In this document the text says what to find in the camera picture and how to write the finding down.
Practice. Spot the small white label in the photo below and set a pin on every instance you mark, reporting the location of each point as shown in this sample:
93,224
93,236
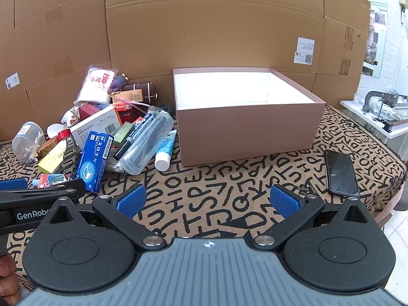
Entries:
12,81

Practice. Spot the wall mirror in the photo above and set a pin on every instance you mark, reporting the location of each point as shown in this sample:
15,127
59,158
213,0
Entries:
374,38

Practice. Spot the dark red box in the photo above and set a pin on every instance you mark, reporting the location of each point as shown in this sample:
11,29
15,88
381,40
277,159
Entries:
89,111

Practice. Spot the tan gift tag box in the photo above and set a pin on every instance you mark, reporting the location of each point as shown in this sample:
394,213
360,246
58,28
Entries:
127,95

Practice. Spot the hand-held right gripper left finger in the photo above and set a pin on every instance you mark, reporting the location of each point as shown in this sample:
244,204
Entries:
132,199

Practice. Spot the red white box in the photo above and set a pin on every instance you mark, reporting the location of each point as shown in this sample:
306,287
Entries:
122,113

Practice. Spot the white side table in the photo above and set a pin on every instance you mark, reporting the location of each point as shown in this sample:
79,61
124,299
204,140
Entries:
353,106

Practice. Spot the clear plastic case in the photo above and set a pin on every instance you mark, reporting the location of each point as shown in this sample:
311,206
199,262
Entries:
149,146

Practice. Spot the red white tape roll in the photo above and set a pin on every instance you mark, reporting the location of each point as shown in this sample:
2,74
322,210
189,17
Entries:
57,130

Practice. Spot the orange box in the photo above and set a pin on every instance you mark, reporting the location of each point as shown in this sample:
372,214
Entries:
47,146

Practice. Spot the small black round object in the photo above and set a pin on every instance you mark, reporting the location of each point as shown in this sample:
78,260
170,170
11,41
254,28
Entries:
165,107

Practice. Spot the person's left hand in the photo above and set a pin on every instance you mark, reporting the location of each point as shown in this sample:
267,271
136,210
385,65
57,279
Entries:
6,272

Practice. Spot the large cardboard sheet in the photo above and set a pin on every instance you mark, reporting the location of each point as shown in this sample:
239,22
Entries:
207,22
338,22
47,38

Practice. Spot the brown football pouch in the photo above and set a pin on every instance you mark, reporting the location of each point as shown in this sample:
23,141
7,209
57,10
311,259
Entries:
140,91

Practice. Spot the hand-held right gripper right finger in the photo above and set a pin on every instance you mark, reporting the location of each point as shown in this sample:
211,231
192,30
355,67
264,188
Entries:
285,200

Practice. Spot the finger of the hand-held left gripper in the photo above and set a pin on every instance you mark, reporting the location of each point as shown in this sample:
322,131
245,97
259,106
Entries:
12,185
41,194

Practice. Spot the green box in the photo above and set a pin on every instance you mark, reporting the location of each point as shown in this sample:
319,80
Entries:
123,133

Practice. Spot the clear cotton swab jar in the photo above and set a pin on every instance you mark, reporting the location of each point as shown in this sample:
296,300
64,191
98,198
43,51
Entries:
27,140

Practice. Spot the black smartphone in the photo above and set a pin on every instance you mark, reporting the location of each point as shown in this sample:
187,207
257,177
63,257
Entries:
342,173

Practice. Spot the marker pen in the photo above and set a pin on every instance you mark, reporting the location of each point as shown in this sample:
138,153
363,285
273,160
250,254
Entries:
134,137

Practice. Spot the white blue tube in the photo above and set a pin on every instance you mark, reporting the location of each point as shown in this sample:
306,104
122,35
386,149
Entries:
164,153

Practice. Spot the white shipping label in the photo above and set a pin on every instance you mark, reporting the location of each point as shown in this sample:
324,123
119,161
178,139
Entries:
304,51

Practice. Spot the letter-print desktop cloth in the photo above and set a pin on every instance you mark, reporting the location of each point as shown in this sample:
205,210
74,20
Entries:
207,194

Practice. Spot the grey metal clamp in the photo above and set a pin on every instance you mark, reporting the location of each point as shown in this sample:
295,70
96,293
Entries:
371,100

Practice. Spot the cotton pad bag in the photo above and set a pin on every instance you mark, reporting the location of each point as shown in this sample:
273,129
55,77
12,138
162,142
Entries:
95,84

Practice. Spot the pink storage box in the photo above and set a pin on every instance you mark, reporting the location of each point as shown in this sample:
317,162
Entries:
239,134

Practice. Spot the yellow box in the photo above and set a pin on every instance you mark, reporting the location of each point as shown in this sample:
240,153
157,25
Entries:
52,161

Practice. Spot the blue medicine box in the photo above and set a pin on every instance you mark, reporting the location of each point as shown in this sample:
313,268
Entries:
94,162

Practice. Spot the clear pink-edged sleeve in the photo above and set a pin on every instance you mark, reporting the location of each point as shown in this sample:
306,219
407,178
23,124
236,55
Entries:
137,106

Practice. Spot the small blue red packet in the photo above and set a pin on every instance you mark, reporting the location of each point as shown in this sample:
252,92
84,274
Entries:
51,180

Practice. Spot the white medicine box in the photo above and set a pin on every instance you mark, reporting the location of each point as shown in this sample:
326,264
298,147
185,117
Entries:
95,126

